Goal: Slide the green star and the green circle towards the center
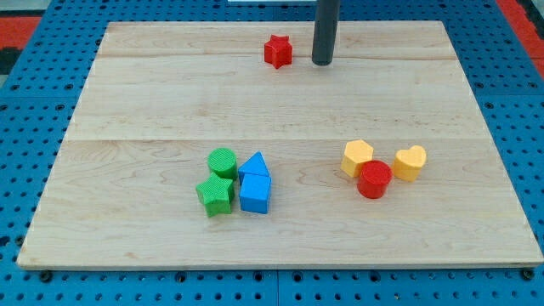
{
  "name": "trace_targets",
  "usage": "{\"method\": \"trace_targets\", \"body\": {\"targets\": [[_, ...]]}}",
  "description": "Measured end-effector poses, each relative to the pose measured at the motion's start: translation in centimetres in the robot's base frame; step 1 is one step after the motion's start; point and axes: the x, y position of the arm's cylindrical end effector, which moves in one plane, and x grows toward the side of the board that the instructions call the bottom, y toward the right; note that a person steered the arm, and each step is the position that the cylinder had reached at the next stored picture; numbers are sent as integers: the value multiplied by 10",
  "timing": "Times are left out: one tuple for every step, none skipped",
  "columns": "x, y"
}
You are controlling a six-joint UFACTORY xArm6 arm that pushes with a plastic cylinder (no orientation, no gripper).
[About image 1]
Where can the green star block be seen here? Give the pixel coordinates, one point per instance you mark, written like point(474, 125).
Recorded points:
point(216, 195)

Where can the red star block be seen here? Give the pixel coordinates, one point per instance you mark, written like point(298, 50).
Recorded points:
point(278, 51)

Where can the blue triangle block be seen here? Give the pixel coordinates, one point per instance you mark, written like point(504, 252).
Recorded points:
point(255, 165)

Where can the blue cube block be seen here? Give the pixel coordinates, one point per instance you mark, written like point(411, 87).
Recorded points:
point(255, 193)

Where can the green cylinder block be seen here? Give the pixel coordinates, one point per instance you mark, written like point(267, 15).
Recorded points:
point(223, 162)

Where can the light wooden board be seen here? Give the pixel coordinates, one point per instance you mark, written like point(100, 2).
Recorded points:
point(162, 95)

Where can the yellow hexagon block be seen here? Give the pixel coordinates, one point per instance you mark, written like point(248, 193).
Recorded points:
point(356, 153)

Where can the red cylinder block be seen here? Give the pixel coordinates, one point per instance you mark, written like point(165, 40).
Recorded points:
point(375, 176)

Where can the yellow heart block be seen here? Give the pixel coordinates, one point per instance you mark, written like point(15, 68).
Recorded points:
point(408, 163)

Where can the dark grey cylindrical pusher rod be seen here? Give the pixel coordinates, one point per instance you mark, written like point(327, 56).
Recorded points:
point(325, 30)

